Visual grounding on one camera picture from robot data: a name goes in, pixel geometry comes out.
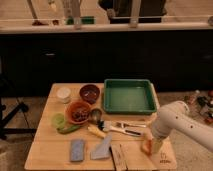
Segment silver fork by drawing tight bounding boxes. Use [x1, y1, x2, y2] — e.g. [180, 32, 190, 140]
[116, 122, 147, 128]

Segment wooden block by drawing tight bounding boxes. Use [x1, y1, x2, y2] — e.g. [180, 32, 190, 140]
[111, 144, 127, 171]

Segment green box on counter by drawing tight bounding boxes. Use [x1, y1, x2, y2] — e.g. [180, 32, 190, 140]
[65, 16, 95, 25]

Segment green plastic tray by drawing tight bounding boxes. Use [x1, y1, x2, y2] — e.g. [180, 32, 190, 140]
[102, 79, 157, 115]

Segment blue sponge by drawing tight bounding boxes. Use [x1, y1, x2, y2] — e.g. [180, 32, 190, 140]
[70, 139, 85, 162]

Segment person in dark clothes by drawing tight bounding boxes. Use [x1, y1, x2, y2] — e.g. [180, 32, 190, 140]
[98, 0, 166, 24]

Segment small metal cup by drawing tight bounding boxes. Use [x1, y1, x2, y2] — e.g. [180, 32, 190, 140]
[90, 108, 102, 124]

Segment purple bowl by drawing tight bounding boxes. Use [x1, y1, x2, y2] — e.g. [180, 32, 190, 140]
[79, 84, 100, 104]

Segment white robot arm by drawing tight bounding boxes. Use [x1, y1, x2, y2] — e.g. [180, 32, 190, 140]
[150, 101, 213, 152]

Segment green chili pepper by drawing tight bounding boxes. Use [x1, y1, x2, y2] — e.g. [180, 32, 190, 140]
[57, 125, 81, 135]

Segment orange apple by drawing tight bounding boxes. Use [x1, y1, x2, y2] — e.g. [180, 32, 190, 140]
[141, 140, 152, 155]

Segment light green plastic lid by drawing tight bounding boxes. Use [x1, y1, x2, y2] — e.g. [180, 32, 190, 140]
[51, 113, 65, 129]

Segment white cup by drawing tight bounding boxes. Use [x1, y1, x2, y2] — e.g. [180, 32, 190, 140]
[56, 87, 71, 104]

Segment orange bowl with food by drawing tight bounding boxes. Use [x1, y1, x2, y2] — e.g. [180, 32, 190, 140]
[65, 101, 91, 124]

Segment dark cabinet counter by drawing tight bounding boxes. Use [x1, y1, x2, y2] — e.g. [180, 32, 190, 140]
[0, 26, 213, 97]

